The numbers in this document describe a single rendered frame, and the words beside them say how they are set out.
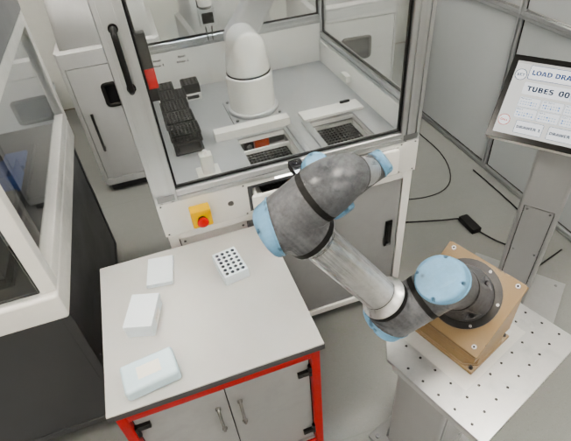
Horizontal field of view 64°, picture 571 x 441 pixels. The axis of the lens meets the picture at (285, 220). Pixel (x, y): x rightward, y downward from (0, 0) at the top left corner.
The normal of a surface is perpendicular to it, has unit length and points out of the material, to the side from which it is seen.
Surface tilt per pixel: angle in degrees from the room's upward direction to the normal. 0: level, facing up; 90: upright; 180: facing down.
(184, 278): 0
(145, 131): 90
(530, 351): 0
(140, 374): 0
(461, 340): 41
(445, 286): 33
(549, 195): 90
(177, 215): 90
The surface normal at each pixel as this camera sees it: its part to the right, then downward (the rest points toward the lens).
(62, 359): 0.32, 0.60
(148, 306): -0.07, -0.75
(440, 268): -0.46, -0.36
